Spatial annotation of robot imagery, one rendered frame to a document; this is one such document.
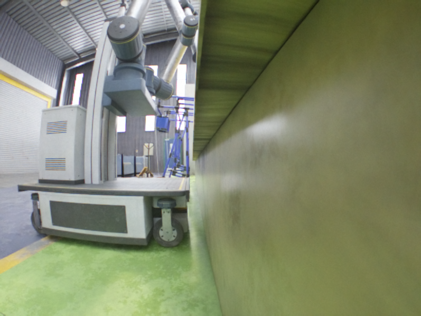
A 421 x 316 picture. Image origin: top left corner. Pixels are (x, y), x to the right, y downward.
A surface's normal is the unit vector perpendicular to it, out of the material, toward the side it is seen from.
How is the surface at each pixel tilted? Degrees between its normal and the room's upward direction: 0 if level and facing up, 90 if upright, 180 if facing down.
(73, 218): 90
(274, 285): 90
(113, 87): 90
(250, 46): 180
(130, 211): 90
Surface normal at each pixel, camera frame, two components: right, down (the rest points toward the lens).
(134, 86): 0.11, -0.04
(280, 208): -1.00, 0.01
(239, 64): 0.01, 1.00
